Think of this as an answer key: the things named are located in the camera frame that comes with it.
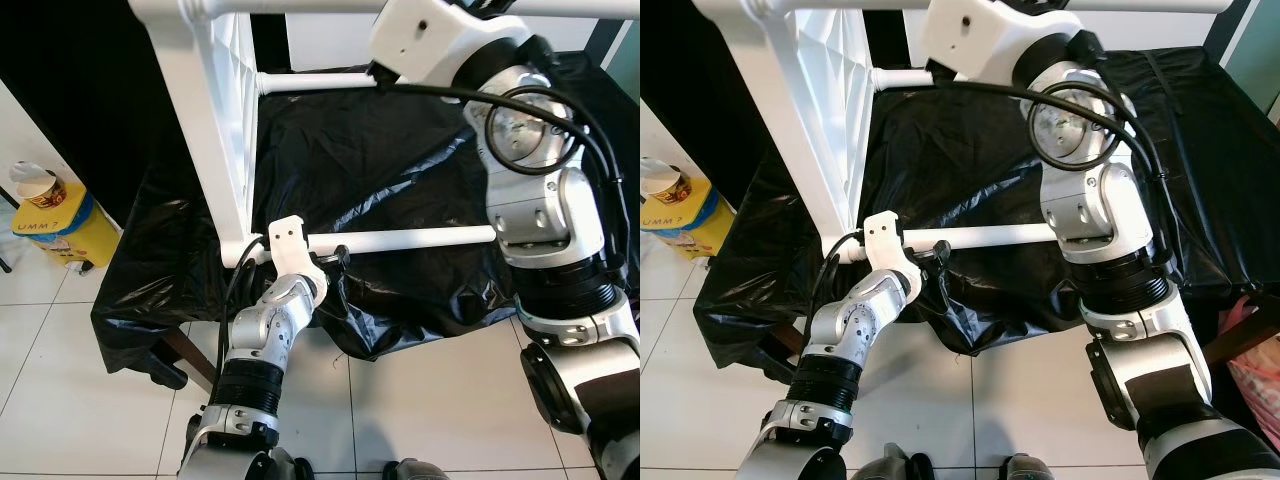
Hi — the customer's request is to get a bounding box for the grey robot left foot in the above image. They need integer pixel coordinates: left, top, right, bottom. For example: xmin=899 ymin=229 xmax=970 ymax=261
xmin=850 ymin=445 xmax=936 ymax=480
xmin=265 ymin=450 xmax=313 ymax=480

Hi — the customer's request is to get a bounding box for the yellow box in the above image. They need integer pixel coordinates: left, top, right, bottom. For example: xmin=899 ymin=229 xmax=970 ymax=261
xmin=12 ymin=190 xmax=123 ymax=273
xmin=642 ymin=180 xmax=741 ymax=263

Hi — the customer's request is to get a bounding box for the white paper noodle cup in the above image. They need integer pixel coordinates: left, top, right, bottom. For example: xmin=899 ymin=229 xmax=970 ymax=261
xmin=10 ymin=160 xmax=69 ymax=209
xmin=640 ymin=157 xmax=693 ymax=204

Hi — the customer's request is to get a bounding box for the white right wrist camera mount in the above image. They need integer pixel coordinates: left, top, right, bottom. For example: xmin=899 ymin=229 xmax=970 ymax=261
xmin=368 ymin=0 xmax=531 ymax=91
xmin=920 ymin=0 xmax=1076 ymax=86

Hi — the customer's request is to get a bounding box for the grey robot foot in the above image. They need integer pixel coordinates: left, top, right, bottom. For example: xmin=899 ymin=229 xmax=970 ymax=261
xmin=265 ymin=450 xmax=313 ymax=480
xmin=850 ymin=445 xmax=936 ymax=480
xmin=382 ymin=458 xmax=451 ymax=480
xmin=1000 ymin=453 xmax=1059 ymax=480

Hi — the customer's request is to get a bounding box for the dark brown wooden beam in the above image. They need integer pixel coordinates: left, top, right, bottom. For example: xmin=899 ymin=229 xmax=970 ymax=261
xmin=145 ymin=325 xmax=216 ymax=393
xmin=1205 ymin=320 xmax=1280 ymax=366
xmin=755 ymin=320 xmax=806 ymax=386

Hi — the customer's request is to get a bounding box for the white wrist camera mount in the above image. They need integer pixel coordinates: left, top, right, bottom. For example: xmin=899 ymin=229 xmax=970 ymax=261
xmin=368 ymin=0 xmax=531 ymax=91
xmin=862 ymin=211 xmax=926 ymax=286
xmin=265 ymin=215 xmax=329 ymax=291
xmin=920 ymin=0 xmax=1076 ymax=86

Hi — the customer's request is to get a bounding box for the pink plastic bag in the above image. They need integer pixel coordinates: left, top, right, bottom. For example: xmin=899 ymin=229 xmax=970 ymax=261
xmin=1225 ymin=295 xmax=1280 ymax=421

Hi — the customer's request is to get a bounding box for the grey robot right foot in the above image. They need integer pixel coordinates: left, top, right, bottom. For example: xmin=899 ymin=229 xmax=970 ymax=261
xmin=1000 ymin=453 xmax=1059 ymax=480
xmin=382 ymin=458 xmax=451 ymax=480

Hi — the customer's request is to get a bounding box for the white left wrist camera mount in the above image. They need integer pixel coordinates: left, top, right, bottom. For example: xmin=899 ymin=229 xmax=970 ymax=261
xmin=265 ymin=215 xmax=329 ymax=291
xmin=862 ymin=211 xmax=926 ymax=286

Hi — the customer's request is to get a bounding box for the white plastic table top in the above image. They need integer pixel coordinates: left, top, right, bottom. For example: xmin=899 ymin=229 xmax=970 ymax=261
xmin=128 ymin=0 xmax=263 ymax=269
xmin=692 ymin=0 xmax=876 ymax=266

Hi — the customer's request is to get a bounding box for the black plastic table cloth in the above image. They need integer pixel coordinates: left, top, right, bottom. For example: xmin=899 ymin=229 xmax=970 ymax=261
xmin=92 ymin=50 xmax=641 ymax=376
xmin=695 ymin=45 xmax=1280 ymax=361

